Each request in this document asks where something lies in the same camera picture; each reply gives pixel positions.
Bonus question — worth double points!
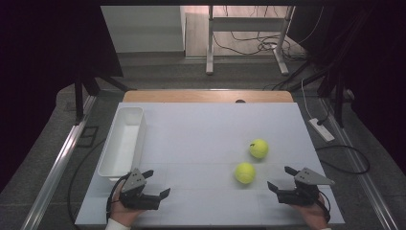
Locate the wooden table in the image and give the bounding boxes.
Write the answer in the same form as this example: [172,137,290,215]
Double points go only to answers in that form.
[123,89,295,104]

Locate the looped black floor cable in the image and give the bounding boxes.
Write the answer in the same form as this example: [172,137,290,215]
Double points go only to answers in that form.
[315,145,372,175]

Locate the white table cover sheet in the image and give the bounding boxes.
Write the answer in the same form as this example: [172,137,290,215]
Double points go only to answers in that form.
[75,102,347,226]

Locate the white partition panel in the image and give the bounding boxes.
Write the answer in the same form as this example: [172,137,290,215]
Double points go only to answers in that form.
[101,5,186,54]

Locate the white plastic bin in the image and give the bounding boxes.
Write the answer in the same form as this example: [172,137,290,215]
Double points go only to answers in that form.
[98,106,147,182]

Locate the black curtain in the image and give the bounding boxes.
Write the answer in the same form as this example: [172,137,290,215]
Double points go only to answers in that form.
[286,0,406,176]
[0,0,124,193]

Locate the person's left hand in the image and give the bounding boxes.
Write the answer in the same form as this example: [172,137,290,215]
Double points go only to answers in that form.
[108,185,145,228]

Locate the person's right hand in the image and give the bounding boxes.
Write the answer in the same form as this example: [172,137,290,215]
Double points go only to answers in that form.
[291,193,329,229]

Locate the white metal desk frame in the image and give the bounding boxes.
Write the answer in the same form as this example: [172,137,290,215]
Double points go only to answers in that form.
[205,5,296,77]

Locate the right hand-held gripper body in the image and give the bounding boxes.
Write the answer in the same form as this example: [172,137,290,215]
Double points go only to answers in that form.
[276,167,336,206]

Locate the aluminium floor rail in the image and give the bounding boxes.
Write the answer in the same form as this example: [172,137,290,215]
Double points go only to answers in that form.
[320,97,400,230]
[20,95,98,230]

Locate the white power strip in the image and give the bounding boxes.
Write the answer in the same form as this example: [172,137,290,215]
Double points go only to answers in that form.
[308,118,335,143]

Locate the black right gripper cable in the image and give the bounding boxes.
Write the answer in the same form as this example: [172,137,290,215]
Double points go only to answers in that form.
[315,191,331,223]

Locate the thick black floor cables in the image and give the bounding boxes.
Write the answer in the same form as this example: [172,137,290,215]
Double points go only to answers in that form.
[262,60,329,92]

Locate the tangled floor cables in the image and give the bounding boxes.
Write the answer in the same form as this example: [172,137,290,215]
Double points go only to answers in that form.
[213,6,309,61]

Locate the white power strip cable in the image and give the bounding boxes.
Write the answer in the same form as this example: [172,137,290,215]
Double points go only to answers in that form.
[301,78,315,121]

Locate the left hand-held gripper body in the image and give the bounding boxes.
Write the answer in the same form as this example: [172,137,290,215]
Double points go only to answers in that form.
[118,168,162,211]

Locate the yellow tennis ball dark mark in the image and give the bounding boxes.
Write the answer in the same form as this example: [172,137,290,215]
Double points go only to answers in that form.
[248,138,270,160]

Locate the black metal stand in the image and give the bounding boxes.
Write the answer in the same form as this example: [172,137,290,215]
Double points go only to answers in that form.
[317,68,355,128]
[74,71,137,126]

